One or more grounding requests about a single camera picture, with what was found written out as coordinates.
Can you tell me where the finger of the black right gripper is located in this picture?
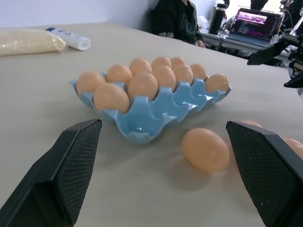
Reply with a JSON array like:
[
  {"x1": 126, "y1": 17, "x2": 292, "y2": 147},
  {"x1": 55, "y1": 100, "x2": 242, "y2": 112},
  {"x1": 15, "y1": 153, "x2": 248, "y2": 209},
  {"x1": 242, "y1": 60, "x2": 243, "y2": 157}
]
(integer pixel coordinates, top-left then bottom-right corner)
[
  {"x1": 284, "y1": 70, "x2": 303, "y2": 88},
  {"x1": 247, "y1": 40, "x2": 292, "y2": 66}
]

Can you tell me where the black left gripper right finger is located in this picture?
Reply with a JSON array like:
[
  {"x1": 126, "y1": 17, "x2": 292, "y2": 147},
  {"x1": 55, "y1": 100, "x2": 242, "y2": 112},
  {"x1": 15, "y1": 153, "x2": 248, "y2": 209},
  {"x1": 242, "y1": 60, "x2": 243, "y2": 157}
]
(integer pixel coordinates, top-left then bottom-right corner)
[{"x1": 225, "y1": 121, "x2": 303, "y2": 227}]

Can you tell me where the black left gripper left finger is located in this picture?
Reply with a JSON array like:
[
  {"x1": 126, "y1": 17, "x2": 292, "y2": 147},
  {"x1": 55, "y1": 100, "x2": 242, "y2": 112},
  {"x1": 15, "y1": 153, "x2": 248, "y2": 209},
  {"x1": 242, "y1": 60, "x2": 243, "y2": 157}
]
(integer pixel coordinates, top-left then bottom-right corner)
[{"x1": 0, "y1": 118, "x2": 103, "y2": 227}]

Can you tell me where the light blue ceramic egg tray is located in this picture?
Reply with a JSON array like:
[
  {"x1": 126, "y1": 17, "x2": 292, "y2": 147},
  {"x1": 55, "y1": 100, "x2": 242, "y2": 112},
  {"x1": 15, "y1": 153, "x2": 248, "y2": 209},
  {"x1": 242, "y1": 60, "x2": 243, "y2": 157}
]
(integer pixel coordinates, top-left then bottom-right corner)
[{"x1": 69, "y1": 72, "x2": 233, "y2": 144}]

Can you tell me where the open laptop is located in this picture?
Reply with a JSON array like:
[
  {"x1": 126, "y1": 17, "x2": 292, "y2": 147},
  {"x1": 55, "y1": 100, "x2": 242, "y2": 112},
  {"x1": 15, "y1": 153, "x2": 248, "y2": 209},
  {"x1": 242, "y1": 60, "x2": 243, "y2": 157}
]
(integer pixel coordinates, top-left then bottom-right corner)
[{"x1": 227, "y1": 8, "x2": 285, "y2": 47}]

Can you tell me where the brown egg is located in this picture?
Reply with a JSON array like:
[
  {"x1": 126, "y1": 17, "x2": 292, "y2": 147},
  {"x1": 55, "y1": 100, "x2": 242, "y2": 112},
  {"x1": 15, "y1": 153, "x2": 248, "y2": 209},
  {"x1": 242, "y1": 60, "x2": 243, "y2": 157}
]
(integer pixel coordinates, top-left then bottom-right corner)
[
  {"x1": 76, "y1": 71, "x2": 107, "y2": 95},
  {"x1": 107, "y1": 64, "x2": 134, "y2": 86},
  {"x1": 151, "y1": 56, "x2": 172, "y2": 70},
  {"x1": 172, "y1": 63, "x2": 194, "y2": 85},
  {"x1": 182, "y1": 128, "x2": 230, "y2": 172},
  {"x1": 127, "y1": 72, "x2": 159, "y2": 100},
  {"x1": 205, "y1": 73, "x2": 230, "y2": 94},
  {"x1": 169, "y1": 56, "x2": 187, "y2": 67},
  {"x1": 281, "y1": 137, "x2": 303, "y2": 162},
  {"x1": 129, "y1": 58, "x2": 153, "y2": 74},
  {"x1": 241, "y1": 120, "x2": 262, "y2": 129},
  {"x1": 152, "y1": 65, "x2": 177, "y2": 92},
  {"x1": 93, "y1": 83, "x2": 131, "y2": 113},
  {"x1": 189, "y1": 63, "x2": 207, "y2": 81}
]

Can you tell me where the grey background desk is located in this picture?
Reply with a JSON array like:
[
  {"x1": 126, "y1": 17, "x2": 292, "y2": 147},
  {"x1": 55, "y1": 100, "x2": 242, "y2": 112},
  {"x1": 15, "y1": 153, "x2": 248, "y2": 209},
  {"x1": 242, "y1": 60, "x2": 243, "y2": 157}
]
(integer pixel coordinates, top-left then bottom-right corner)
[{"x1": 200, "y1": 29, "x2": 292, "y2": 62}]

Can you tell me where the black thermos bottle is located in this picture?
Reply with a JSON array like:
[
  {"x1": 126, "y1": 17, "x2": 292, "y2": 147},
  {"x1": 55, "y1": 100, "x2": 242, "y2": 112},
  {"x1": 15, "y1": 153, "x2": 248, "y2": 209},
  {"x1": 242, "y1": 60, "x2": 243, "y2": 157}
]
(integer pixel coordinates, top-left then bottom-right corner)
[{"x1": 208, "y1": 3, "x2": 228, "y2": 35}]

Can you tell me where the person in black shirt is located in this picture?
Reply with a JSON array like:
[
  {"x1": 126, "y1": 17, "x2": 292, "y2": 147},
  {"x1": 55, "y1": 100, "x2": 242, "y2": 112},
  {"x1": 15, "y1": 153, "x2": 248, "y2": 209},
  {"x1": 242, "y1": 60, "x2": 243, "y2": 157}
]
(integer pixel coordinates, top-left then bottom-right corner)
[{"x1": 151, "y1": 0, "x2": 207, "y2": 48}]

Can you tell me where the white bottle with blue print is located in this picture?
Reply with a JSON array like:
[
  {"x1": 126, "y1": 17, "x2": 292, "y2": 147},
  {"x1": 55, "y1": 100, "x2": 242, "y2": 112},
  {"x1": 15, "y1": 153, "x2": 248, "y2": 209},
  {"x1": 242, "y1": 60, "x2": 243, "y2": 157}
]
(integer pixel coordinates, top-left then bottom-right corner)
[{"x1": 45, "y1": 27, "x2": 92, "y2": 51}]

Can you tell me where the clear bag of rice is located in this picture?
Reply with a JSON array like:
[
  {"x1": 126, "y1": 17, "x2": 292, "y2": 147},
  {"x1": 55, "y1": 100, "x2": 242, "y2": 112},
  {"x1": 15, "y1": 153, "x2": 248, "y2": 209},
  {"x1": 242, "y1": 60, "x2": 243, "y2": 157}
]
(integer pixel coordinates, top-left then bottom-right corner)
[{"x1": 0, "y1": 29, "x2": 68, "y2": 57}]

